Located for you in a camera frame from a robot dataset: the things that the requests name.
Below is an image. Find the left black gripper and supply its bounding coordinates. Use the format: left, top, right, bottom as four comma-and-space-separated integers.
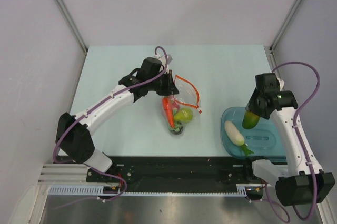
148, 70, 179, 96

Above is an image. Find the orange fake carrot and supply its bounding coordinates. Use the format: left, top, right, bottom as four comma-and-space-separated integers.
162, 97, 174, 128

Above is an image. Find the clear orange zip top bag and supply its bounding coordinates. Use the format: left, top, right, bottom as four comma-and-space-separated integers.
161, 75, 202, 130

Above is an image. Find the green fake pear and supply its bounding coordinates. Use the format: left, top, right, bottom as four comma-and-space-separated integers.
174, 108, 194, 123

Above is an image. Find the orange green fake mango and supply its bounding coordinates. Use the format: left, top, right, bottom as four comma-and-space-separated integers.
242, 110, 260, 129

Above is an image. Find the white fake daikon radish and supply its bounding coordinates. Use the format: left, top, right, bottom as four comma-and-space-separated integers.
224, 121, 254, 156

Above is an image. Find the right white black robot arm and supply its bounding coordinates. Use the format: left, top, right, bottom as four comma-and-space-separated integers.
242, 73, 335, 206

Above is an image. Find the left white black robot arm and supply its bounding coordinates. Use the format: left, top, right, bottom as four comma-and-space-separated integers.
56, 55, 179, 182

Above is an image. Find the red fake pepper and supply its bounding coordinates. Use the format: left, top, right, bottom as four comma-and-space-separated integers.
170, 98, 180, 114

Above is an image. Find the dark fake eggplant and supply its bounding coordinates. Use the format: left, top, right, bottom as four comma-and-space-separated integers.
169, 121, 185, 135

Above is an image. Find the teal plastic container lid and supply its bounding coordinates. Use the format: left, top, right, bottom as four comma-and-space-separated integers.
221, 107, 286, 164

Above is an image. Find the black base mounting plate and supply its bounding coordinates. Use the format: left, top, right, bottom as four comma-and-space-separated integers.
54, 156, 275, 192

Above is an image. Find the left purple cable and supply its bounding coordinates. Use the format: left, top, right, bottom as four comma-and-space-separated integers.
52, 46, 169, 210

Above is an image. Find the purple cable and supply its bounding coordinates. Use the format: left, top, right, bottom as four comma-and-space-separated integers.
264, 62, 321, 222
52, 46, 169, 210

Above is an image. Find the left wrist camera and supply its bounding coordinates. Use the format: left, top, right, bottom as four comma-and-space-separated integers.
166, 54, 173, 65

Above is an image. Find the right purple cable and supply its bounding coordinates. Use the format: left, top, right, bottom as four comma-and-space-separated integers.
264, 62, 321, 222

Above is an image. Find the white slotted cable duct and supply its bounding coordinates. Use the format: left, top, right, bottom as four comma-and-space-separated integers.
49, 183, 248, 196

